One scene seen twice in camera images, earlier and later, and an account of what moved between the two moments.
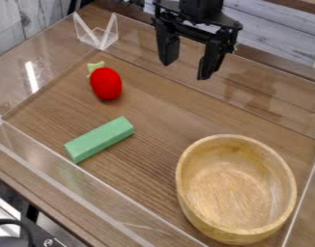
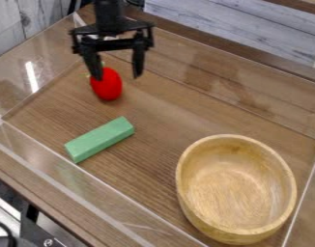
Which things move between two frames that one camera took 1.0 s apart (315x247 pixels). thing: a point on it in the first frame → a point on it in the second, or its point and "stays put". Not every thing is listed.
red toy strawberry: (105, 81) stays put
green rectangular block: (99, 139) stays put
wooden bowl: (235, 188) stays put
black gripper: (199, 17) → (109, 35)
